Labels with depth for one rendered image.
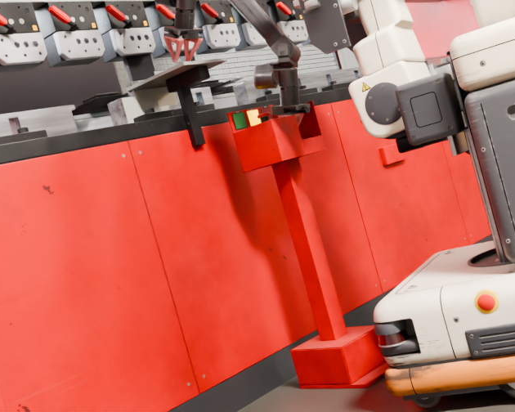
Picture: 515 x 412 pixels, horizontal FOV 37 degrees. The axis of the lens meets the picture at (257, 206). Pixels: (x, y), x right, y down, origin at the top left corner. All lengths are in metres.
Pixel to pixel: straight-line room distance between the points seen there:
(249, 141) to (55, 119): 0.54
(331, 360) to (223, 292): 0.37
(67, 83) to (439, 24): 2.10
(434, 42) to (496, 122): 2.55
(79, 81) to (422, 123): 1.51
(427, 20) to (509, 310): 2.72
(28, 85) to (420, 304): 1.63
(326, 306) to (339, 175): 0.69
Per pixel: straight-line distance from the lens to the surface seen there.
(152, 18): 2.57
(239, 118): 2.30
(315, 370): 2.30
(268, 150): 2.19
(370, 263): 2.89
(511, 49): 1.74
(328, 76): 3.15
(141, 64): 2.47
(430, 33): 4.28
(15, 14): 2.23
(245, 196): 2.43
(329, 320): 2.29
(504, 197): 1.75
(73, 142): 2.07
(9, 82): 2.81
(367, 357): 2.29
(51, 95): 2.88
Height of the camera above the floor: 0.63
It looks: 2 degrees down
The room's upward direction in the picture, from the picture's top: 16 degrees counter-clockwise
